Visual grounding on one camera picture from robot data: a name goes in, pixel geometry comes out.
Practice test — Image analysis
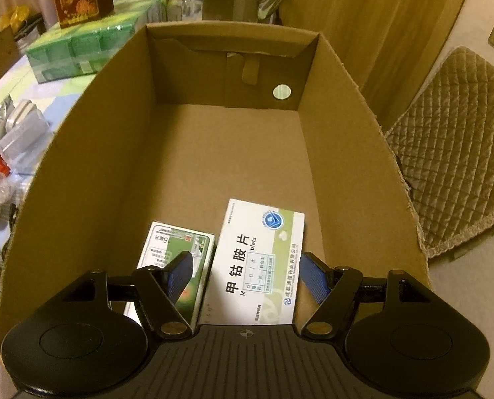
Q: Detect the small green medicine box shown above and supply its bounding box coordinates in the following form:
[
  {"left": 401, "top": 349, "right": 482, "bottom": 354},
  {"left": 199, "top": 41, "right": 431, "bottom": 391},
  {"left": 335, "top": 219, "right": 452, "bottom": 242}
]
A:
[{"left": 137, "top": 221, "right": 215, "bottom": 328}]

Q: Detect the quilted chair cushion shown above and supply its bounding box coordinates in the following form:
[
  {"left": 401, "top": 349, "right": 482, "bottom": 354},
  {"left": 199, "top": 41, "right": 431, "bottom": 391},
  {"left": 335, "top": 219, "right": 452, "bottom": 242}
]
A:
[{"left": 386, "top": 47, "right": 494, "bottom": 258}]

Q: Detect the large brown cardboard box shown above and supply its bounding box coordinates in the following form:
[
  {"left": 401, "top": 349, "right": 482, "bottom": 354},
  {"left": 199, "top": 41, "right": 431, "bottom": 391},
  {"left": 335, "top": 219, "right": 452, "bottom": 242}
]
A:
[{"left": 0, "top": 22, "right": 428, "bottom": 344}]

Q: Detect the yellow plastic bag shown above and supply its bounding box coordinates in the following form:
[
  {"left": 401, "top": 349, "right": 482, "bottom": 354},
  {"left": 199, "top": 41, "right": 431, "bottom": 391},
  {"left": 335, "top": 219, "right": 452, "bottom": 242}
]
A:
[{"left": 0, "top": 5, "right": 31, "bottom": 35}]

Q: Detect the checkered tablecloth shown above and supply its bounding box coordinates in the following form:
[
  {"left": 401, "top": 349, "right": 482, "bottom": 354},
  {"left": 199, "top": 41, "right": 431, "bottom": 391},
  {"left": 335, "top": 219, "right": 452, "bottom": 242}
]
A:
[{"left": 0, "top": 57, "right": 95, "bottom": 259}]

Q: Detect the green tissue pack stack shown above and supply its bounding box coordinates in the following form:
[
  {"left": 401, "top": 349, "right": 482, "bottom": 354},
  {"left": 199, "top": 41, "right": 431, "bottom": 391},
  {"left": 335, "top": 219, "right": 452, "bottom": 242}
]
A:
[{"left": 26, "top": 0, "right": 163, "bottom": 84}]

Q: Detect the clear plastic packaging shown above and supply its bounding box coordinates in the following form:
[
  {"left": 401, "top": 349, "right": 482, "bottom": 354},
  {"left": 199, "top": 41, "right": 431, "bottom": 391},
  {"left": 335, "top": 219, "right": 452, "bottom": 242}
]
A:
[{"left": 0, "top": 100, "right": 53, "bottom": 175}]

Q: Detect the wooden door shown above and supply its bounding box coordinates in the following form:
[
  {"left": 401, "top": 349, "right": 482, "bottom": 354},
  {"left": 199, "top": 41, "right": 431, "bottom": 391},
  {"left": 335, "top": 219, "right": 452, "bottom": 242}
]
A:
[{"left": 279, "top": 0, "right": 465, "bottom": 129}]

